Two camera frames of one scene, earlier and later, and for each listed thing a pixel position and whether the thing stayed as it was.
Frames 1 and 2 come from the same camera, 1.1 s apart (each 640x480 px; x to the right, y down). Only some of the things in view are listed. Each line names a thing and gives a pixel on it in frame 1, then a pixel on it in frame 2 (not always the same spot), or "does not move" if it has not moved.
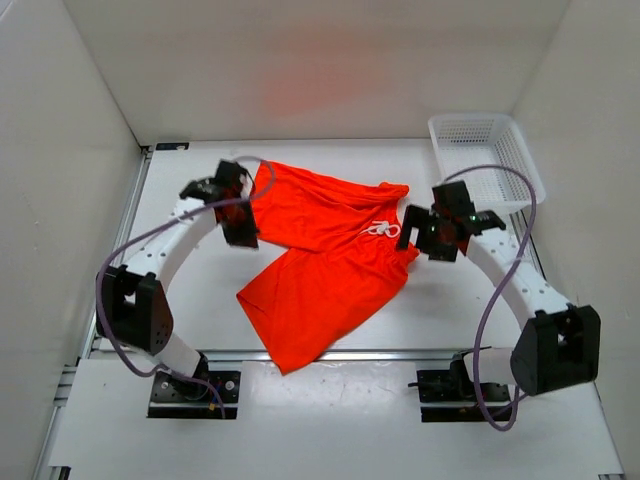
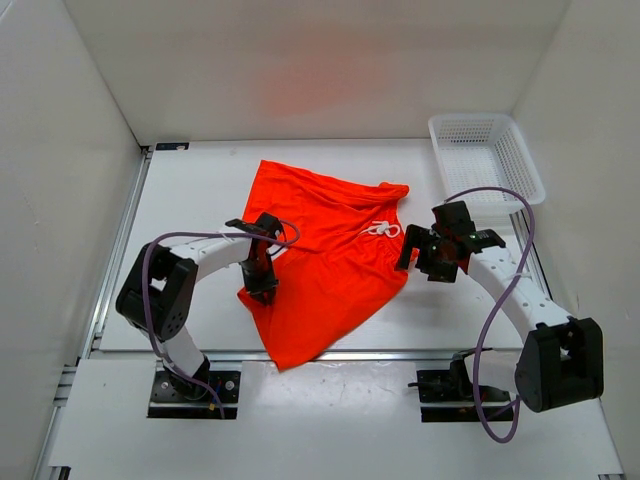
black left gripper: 246,237 -> 268,284
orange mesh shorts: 341,268 does not move
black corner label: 172,146 does not move
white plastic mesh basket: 465,141 does not move
